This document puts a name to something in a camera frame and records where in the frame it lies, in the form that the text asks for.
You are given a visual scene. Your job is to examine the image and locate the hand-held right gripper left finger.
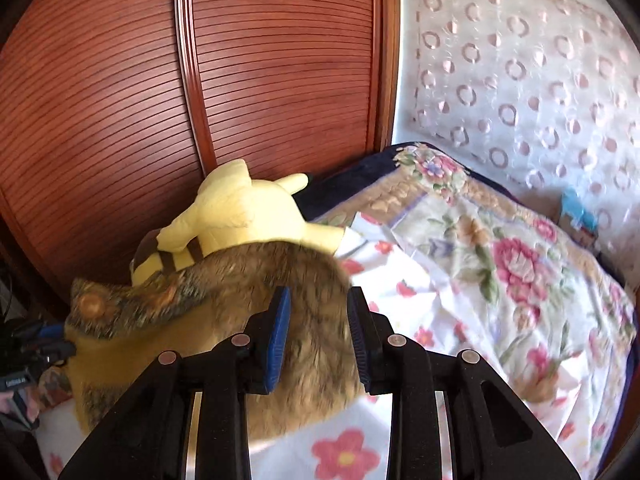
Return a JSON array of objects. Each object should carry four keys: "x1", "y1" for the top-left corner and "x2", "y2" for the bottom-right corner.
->
[{"x1": 60, "y1": 286, "x2": 292, "y2": 480}]

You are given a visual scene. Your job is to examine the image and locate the blue packet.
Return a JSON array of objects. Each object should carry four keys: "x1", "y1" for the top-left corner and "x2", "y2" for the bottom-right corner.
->
[{"x1": 560, "y1": 187, "x2": 601, "y2": 233}]

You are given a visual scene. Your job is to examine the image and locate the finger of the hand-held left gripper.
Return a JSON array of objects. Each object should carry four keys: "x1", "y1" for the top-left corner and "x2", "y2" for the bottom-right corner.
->
[{"x1": 30, "y1": 325, "x2": 76, "y2": 361}]

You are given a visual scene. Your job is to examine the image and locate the circle-patterned sheer curtain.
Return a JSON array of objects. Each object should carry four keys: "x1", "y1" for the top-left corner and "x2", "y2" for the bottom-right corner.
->
[{"x1": 395, "y1": 0, "x2": 640, "y2": 241}]

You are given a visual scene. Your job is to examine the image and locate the yellow plush toy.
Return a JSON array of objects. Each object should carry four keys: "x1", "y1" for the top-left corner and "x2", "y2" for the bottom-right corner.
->
[{"x1": 130, "y1": 159, "x2": 348, "y2": 286}]

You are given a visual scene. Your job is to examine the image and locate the golden patterned shirt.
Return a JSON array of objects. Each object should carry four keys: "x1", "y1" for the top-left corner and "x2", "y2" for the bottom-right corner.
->
[{"x1": 67, "y1": 240, "x2": 363, "y2": 443}]

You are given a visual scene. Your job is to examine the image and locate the wooden slatted wardrobe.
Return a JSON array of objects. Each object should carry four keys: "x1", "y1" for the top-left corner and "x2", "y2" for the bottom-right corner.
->
[{"x1": 0, "y1": 0, "x2": 401, "y2": 311}]

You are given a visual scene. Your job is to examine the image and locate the floral quilt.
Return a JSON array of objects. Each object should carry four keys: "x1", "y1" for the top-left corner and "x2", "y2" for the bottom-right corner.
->
[{"x1": 295, "y1": 142, "x2": 638, "y2": 461}]

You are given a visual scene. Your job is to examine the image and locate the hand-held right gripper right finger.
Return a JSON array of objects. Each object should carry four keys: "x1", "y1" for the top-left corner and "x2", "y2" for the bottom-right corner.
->
[{"x1": 346, "y1": 286, "x2": 581, "y2": 480}]

